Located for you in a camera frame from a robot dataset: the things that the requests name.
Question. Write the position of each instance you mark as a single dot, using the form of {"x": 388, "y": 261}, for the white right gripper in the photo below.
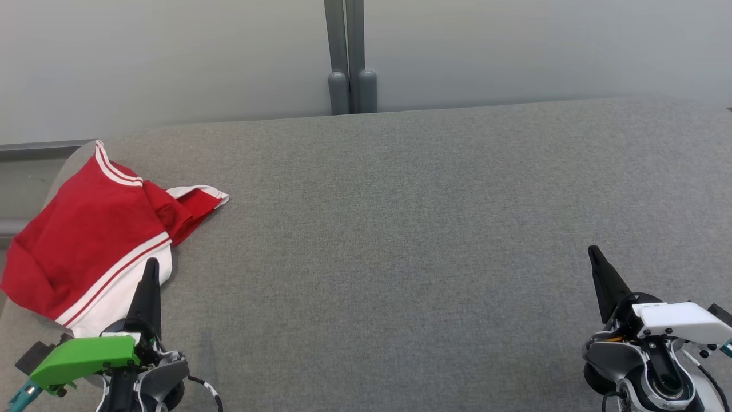
{"x": 680, "y": 320}

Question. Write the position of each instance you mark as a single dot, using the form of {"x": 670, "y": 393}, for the grey metal tube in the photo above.
{"x": 11, "y": 228}

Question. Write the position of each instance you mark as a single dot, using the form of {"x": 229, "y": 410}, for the grey metal floor rail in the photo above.
{"x": 40, "y": 149}

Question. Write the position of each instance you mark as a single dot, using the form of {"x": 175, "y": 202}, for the grey partition post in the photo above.
{"x": 363, "y": 57}
{"x": 337, "y": 57}

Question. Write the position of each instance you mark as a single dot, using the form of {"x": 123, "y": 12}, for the red shirt white sleeves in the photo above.
{"x": 86, "y": 229}

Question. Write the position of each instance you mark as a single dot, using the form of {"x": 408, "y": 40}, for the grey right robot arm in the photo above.
{"x": 612, "y": 357}

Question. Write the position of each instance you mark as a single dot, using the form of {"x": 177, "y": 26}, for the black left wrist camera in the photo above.
{"x": 34, "y": 355}

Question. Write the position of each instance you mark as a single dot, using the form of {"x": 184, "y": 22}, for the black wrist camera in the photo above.
{"x": 721, "y": 315}
{"x": 34, "y": 355}

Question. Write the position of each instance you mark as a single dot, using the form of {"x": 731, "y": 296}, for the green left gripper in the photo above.
{"x": 80, "y": 357}

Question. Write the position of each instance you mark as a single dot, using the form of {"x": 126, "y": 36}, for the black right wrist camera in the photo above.
{"x": 721, "y": 315}

